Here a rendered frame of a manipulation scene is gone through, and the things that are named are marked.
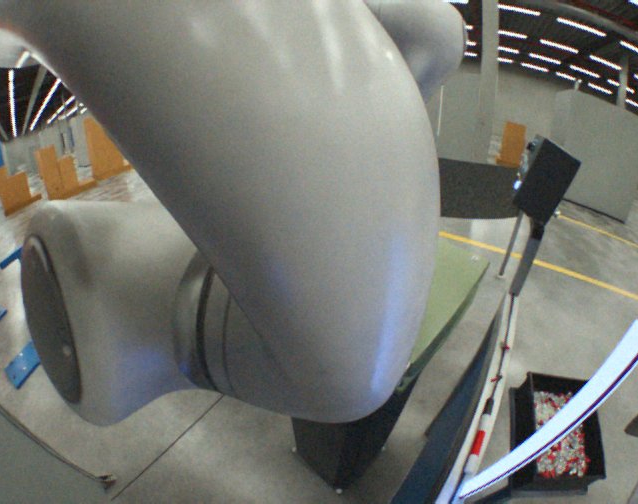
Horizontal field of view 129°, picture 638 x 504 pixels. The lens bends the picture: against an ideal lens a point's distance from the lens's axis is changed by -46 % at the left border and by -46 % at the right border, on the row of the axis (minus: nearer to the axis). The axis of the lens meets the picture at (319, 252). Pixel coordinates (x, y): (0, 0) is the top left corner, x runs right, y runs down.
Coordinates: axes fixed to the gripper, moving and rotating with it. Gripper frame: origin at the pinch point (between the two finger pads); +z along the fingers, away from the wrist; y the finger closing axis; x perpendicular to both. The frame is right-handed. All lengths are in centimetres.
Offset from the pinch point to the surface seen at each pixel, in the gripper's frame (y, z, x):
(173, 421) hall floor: 115, 42, -45
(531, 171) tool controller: -33, 30, 33
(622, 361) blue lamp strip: -5.9, -20.9, 26.3
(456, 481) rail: 20.1, -6.1, 32.5
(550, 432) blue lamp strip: 2.3, -16.7, 28.5
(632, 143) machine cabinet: -371, 415, 398
